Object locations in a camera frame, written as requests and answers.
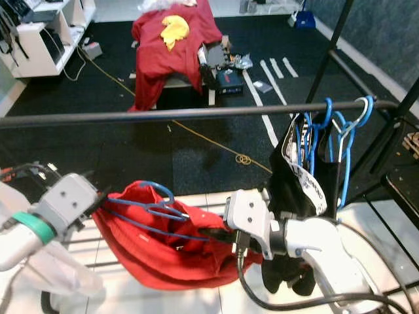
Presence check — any blue hanger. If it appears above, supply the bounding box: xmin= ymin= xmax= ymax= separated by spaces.
xmin=301 ymin=97 xmax=335 ymax=177
xmin=101 ymin=180 xmax=210 ymax=243
xmin=331 ymin=95 xmax=374 ymax=210

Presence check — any red t-shirt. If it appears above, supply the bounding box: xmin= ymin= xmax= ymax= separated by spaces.
xmin=92 ymin=180 xmax=263 ymax=290

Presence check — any black garment white label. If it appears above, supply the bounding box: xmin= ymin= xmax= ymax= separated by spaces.
xmin=262 ymin=111 xmax=348 ymax=298

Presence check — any small orange object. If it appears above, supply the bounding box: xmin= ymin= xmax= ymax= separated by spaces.
xmin=0 ymin=167 xmax=33 ymax=184

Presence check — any grey power strip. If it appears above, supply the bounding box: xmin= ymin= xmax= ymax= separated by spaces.
xmin=82 ymin=41 xmax=103 ymax=61

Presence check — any grey paper sheet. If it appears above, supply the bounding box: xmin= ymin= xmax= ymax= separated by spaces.
xmin=254 ymin=80 xmax=274 ymax=94

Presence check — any red cloth yellow print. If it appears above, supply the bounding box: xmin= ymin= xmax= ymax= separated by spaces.
xmin=130 ymin=7 xmax=223 ymax=112

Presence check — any black equipment case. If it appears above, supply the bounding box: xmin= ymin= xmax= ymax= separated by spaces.
xmin=200 ymin=43 xmax=243 ymax=96

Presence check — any white shelf cabinet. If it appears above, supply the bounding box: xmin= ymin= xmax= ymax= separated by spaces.
xmin=0 ymin=0 xmax=96 ymax=78

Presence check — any crumpled silver foil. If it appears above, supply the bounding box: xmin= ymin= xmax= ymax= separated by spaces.
xmin=229 ymin=54 xmax=255 ymax=69

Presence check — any black side table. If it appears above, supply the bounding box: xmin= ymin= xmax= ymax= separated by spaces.
xmin=386 ymin=131 xmax=419 ymax=230

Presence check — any black bag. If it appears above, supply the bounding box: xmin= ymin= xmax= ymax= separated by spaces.
xmin=0 ymin=0 xmax=33 ymax=53

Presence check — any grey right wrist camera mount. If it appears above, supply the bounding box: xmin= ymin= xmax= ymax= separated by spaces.
xmin=223 ymin=190 xmax=276 ymax=259

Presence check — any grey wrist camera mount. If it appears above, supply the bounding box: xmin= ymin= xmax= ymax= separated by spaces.
xmin=223 ymin=190 xmax=276 ymax=259
xmin=36 ymin=172 xmax=99 ymax=239

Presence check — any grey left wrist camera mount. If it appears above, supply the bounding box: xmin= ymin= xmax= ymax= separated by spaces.
xmin=36 ymin=172 xmax=99 ymax=239

